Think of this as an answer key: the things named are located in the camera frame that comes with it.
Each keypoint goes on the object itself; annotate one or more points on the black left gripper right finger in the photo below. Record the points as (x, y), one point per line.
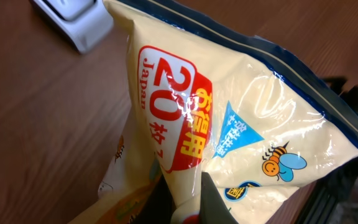
(213, 209)

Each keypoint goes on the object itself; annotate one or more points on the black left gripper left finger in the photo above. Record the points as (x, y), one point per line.
(158, 208)

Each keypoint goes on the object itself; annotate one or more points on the cream snack bag blue edges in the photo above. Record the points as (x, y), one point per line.
(207, 99)

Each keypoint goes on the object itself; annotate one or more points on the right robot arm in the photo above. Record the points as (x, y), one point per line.
(334, 198)

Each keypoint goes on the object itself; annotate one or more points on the white barcode scanner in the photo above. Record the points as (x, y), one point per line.
(84, 23)

